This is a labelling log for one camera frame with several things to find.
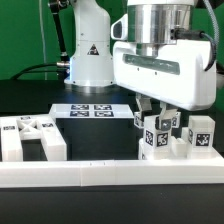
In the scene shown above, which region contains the white tagged cube left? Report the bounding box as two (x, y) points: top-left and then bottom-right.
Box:
(134, 112), (144, 129)

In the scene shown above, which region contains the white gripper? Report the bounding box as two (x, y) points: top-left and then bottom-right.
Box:
(111, 13), (216, 131)

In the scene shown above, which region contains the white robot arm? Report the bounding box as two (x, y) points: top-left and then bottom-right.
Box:
(65, 0), (217, 118)

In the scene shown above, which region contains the white flat tagged plate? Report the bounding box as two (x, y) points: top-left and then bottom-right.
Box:
(49, 104), (133, 119)

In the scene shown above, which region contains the white boundary fence frame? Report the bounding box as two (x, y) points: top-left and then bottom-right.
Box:
(0, 126), (224, 189)

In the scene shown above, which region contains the white chair seat part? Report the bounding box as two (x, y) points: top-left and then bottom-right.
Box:
(138, 136), (221, 161)

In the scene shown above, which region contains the black cable bundle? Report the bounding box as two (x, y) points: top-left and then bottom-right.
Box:
(10, 61), (71, 81)

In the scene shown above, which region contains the white tagged cube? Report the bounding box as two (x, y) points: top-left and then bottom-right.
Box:
(134, 112), (144, 129)
(172, 112), (181, 128)

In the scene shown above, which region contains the white tagged cube right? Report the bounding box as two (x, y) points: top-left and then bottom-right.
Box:
(172, 112), (181, 128)

